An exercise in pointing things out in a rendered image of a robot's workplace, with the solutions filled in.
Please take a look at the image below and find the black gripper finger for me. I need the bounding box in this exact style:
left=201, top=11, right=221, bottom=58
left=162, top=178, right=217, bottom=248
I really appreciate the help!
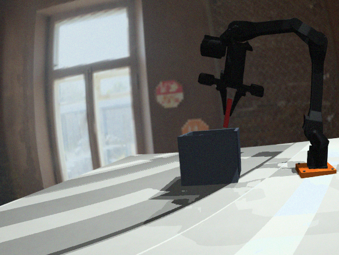
left=216, top=87, right=227, bottom=115
left=229, top=91, right=246, bottom=116

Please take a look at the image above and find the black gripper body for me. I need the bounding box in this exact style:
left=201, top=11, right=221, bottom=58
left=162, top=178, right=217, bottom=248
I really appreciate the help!
left=198, top=59, right=264, bottom=97

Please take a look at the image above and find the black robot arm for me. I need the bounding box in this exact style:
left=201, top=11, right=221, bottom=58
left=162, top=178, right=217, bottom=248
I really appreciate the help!
left=200, top=18, right=329, bottom=169

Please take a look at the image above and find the red peg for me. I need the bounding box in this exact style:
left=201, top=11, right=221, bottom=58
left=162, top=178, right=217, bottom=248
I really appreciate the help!
left=223, top=99, right=232, bottom=128

